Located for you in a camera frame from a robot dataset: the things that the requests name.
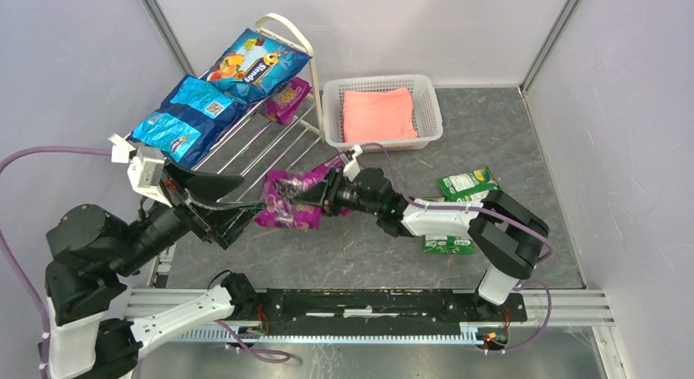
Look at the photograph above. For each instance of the green candy bag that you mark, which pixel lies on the green candy bag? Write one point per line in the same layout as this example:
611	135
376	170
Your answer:
460	244
469	186

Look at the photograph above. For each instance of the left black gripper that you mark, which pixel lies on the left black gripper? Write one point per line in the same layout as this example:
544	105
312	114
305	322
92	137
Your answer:
194	213

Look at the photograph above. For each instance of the cream metal shelf rack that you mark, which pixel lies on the cream metal shelf rack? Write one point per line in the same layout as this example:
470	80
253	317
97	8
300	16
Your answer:
253	139

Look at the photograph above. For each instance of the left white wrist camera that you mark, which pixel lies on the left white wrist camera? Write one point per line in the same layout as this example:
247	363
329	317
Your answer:
145	168

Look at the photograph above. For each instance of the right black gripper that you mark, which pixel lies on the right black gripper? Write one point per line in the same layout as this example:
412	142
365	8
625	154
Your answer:
331	192

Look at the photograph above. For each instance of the white plastic basket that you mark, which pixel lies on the white plastic basket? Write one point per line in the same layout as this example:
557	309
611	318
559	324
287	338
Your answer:
426	115

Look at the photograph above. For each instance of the purple candy bag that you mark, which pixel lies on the purple candy bag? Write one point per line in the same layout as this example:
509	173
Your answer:
336	162
280	189
283	104

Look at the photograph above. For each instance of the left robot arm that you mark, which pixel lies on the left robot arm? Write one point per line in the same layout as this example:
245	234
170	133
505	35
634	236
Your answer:
92	250

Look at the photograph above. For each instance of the pink folded cloth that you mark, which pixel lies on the pink folded cloth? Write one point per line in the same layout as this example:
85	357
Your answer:
378	116

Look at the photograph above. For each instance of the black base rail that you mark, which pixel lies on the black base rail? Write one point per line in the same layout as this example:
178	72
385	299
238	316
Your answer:
371	312

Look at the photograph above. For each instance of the blue candy bag back side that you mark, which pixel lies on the blue candy bag back side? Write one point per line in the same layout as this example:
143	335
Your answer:
189	121

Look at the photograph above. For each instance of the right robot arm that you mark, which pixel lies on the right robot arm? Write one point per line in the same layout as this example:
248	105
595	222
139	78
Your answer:
512	238

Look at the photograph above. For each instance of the blue candy bag with fruits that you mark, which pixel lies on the blue candy bag with fruits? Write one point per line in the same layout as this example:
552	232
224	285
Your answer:
255	66

